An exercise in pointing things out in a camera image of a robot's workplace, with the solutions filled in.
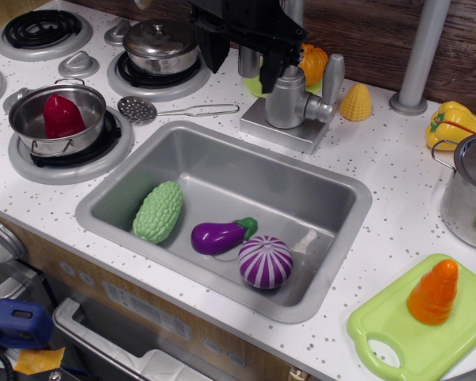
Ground grey stove knob upper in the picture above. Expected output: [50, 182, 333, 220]
[58, 51, 100, 79]

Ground orange toy carrot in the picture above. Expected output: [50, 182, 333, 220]
[406, 259, 459, 325]

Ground green toy plate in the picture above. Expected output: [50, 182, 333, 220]
[244, 61, 325, 98]

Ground steel pot front left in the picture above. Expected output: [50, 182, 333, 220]
[8, 83, 106, 157]

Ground red toy pepper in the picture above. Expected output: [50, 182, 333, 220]
[43, 94, 86, 139]

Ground grey stove knob rear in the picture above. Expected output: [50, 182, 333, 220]
[104, 20, 132, 47]

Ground yellow toy bell pepper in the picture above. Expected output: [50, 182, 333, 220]
[425, 101, 476, 151]

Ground front stove burner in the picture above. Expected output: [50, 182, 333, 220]
[8, 107, 133, 185]

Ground yellow tape piece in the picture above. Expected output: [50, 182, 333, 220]
[13, 347, 66, 375]

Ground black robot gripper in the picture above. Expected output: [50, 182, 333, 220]
[189, 1, 307, 94]

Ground grey oven door handle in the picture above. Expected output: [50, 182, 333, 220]
[52, 298, 208, 380]

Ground rear right stove burner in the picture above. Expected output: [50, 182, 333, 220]
[107, 52, 211, 102]

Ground steel slotted skimmer spoon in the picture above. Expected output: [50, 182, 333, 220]
[117, 96, 240, 125]

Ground rear left stove burner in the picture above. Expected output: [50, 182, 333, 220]
[0, 10, 92, 62]

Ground orange toy pumpkin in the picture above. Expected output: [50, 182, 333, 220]
[299, 44, 328, 86]

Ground grey vertical post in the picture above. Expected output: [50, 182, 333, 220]
[390, 0, 451, 116]

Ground lidded steel pot rear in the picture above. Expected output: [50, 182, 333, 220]
[122, 19, 198, 75]

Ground green toy cutting board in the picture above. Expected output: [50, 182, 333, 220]
[347, 254, 476, 380]

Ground yellow toy corn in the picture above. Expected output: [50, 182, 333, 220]
[340, 83, 372, 121]

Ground grey stove knob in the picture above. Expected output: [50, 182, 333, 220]
[104, 20, 132, 47]
[58, 51, 100, 79]

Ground purple striped toy onion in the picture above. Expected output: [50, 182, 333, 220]
[238, 236, 294, 290]

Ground large steel pot right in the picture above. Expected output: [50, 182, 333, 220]
[432, 134, 476, 248]

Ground blue clamp handle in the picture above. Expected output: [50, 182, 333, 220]
[0, 298, 54, 349]

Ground green toy bitter gourd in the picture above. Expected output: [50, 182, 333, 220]
[132, 181, 183, 244]

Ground purple toy eggplant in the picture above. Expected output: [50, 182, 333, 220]
[190, 217, 258, 256]

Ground grey toy sink basin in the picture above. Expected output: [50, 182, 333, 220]
[75, 121, 372, 323]

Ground silver toy faucet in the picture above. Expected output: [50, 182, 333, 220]
[237, 0, 346, 156]

